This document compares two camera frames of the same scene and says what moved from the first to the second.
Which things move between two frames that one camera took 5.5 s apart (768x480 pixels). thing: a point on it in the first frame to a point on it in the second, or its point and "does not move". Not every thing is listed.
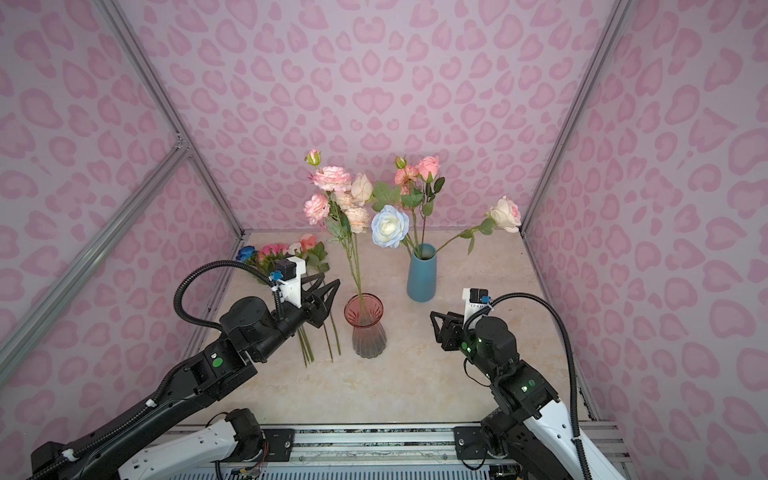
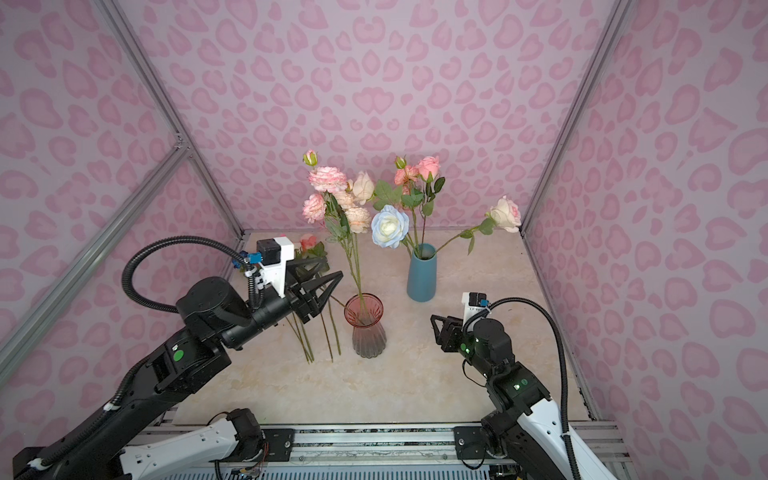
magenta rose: [275, 249] to [303, 346]
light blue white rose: [389, 226] does not move
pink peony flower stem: [324, 208] does not move
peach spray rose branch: [357, 220] does not move
